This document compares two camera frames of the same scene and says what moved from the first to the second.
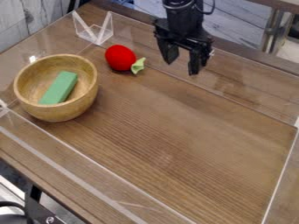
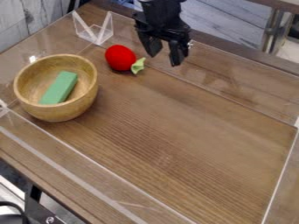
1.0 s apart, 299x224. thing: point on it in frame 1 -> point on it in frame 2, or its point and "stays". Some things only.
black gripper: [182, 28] -> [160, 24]
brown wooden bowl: [37, 75] stays
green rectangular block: [57, 93] stays
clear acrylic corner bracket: [95, 34] stays
